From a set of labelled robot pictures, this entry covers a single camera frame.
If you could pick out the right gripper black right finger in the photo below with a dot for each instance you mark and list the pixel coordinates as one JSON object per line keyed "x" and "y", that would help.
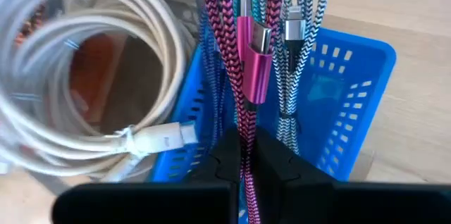
{"x": 317, "y": 203}

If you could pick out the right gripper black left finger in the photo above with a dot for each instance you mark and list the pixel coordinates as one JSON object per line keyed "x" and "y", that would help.
{"x": 176, "y": 203}

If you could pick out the blue plastic basket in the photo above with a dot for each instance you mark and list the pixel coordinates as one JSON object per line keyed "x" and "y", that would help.
{"x": 327, "y": 111}

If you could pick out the grey translucent plastic basket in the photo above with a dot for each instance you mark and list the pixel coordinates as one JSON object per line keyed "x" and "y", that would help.
{"x": 141, "y": 86}

